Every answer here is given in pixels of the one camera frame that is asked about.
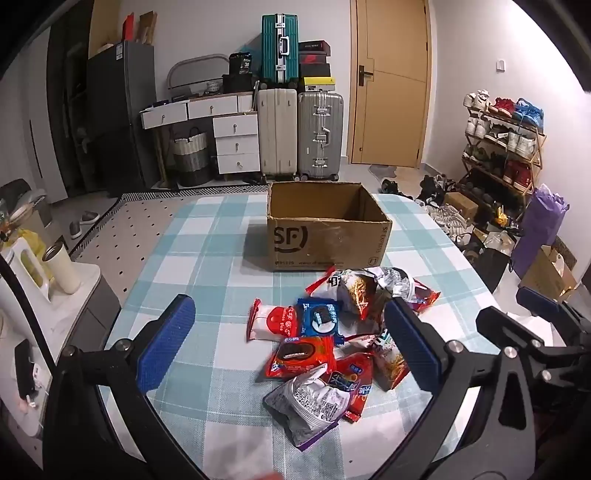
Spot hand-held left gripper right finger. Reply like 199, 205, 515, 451
369, 298, 539, 480

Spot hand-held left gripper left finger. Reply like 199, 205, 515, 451
44, 294, 197, 480

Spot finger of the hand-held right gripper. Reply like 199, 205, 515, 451
475, 307, 591, 384
516, 286, 591, 347

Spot orange noodle snack bag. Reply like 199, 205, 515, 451
369, 339, 411, 392

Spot red and blue snack bag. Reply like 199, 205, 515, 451
323, 353, 376, 424

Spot silver red snack bag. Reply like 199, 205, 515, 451
336, 267, 443, 322

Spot blue cookie packet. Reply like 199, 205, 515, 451
295, 298, 345, 348

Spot red and white snack packet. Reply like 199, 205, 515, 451
248, 298, 299, 342

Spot red cookie packet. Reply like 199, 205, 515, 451
264, 335, 334, 380

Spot silver purple-edged noodle bag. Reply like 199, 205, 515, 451
263, 364, 352, 452

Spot open cardboard box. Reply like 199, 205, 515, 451
519, 244, 579, 302

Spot purple bag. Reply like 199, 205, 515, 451
511, 184, 570, 278

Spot white side cabinet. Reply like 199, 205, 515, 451
0, 258, 122, 440

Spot patterned black white rug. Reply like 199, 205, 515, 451
68, 185, 271, 306

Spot small brown cardboard box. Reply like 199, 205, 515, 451
444, 191, 479, 223

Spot white tumbler cup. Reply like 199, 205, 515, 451
42, 239, 82, 295

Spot pile of sneakers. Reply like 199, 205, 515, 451
381, 173, 518, 252

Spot wooden shoe rack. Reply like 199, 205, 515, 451
462, 99, 548, 219

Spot black phone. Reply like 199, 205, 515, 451
13, 340, 40, 398

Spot white holder yellow cloth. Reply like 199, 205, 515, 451
8, 230, 54, 302

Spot shoe rack with shoes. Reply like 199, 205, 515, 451
463, 89, 546, 213

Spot woven laundry basket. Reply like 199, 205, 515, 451
171, 131, 211, 187

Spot white dresser with drawers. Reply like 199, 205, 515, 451
140, 92, 260, 186

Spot silver suitcase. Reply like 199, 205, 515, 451
297, 91, 345, 182

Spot dark grey refrigerator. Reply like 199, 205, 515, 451
87, 41, 160, 198

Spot beige suitcase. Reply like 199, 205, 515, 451
257, 87, 299, 182

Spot wooden door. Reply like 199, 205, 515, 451
349, 0, 433, 169

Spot black storage box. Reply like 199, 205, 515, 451
222, 74, 260, 96

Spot dark wardrobe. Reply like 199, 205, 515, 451
46, 0, 94, 195

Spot grey arched mirror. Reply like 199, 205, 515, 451
167, 54, 230, 100

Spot black bag white print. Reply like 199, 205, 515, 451
228, 52, 255, 77

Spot teal suitcase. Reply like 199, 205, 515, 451
260, 14, 300, 85

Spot brown paper box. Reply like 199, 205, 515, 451
138, 11, 158, 46

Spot tan cardboard box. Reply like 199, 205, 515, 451
88, 0, 123, 59

